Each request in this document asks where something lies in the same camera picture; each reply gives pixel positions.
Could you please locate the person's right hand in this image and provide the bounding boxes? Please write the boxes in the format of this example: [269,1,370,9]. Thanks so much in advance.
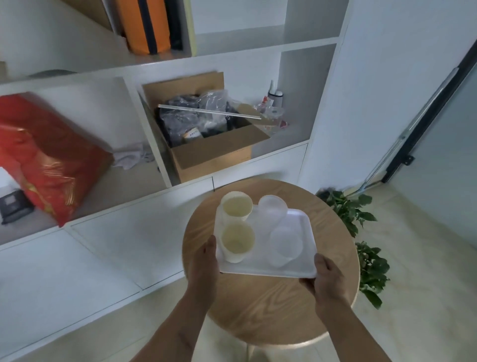
[298,254,354,311]

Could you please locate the person's left hand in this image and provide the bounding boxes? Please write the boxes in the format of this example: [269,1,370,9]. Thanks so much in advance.
[187,235,218,301]

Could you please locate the white plastic tray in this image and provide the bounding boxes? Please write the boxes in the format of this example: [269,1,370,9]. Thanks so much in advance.
[215,203,318,280]

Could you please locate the person's right forearm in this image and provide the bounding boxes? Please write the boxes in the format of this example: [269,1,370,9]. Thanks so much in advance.
[317,301,393,362]

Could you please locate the person's left forearm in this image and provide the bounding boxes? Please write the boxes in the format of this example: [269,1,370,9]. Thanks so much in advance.
[126,293,214,362]

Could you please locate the white paper cup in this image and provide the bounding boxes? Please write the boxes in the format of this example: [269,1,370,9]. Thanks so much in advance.
[221,223,256,264]
[220,191,254,225]

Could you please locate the clear plastic cup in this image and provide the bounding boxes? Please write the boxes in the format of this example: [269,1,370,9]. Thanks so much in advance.
[257,194,288,239]
[267,225,303,268]

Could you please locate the green potted plant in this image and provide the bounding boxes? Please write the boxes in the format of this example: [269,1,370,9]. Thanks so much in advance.
[316,189,391,310]

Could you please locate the round wooden side table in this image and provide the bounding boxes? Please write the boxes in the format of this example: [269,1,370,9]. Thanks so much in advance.
[182,179,361,362]

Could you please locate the white shelf cabinet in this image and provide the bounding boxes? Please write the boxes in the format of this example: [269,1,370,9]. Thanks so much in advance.
[0,0,351,362]

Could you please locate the brown cardboard box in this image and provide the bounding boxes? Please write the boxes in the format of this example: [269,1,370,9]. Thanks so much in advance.
[142,72,271,183]

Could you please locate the white crumpled cloth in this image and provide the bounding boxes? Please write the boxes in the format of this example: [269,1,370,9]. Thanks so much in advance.
[112,143,156,171]

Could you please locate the clear plastic bags with contents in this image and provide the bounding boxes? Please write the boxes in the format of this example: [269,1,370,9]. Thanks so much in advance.
[159,90,246,147]

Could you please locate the long metal rod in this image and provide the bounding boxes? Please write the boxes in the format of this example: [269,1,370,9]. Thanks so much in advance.
[158,104,262,120]

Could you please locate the clear plastic packets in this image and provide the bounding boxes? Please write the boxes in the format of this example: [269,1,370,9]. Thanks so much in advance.
[255,95,291,136]

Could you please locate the silver metal pole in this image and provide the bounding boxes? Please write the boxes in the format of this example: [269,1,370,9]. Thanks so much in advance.
[348,67,460,196]

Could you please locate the white bottle with black cap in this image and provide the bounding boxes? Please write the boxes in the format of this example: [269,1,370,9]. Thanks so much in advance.
[269,81,285,109]

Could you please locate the red patterned bag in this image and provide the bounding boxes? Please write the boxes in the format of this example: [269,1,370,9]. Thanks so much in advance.
[0,92,115,227]

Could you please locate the black device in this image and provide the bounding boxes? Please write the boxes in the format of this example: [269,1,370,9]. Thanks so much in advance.
[0,188,33,225]

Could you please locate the orange and navy bag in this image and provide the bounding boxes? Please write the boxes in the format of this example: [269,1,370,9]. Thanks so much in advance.
[115,0,172,56]

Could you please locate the black door frame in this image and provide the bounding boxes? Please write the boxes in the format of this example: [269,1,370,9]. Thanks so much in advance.
[381,45,477,184]

